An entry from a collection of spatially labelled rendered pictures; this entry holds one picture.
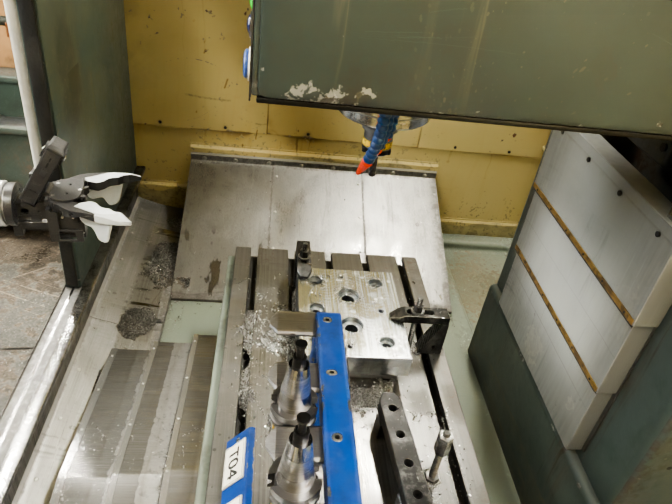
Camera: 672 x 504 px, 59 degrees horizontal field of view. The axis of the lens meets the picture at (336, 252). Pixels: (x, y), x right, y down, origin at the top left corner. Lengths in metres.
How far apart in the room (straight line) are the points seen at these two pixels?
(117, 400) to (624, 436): 1.06
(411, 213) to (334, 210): 0.28
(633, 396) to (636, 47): 0.65
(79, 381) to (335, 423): 0.95
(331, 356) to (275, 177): 1.33
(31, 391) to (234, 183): 1.01
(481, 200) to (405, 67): 1.74
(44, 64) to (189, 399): 0.78
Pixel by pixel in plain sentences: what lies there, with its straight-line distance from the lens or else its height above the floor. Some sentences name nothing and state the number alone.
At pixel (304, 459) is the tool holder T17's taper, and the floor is 1.28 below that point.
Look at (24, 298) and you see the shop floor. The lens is 2.97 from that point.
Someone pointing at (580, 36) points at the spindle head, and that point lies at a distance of 0.68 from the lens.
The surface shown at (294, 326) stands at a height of 1.22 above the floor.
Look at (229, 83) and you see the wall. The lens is 2.04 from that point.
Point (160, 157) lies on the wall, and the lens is 2.19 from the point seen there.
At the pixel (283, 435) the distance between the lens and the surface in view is 0.77.
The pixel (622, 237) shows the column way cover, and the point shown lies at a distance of 1.12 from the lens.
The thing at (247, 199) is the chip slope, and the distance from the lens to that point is 2.05.
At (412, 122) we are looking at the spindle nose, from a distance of 0.94.
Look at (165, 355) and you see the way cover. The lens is 1.57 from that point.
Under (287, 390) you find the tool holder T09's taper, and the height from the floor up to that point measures 1.26.
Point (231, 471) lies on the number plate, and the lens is 1.08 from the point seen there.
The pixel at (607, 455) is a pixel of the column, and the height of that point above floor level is 0.96.
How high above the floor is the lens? 1.82
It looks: 34 degrees down
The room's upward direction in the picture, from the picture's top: 9 degrees clockwise
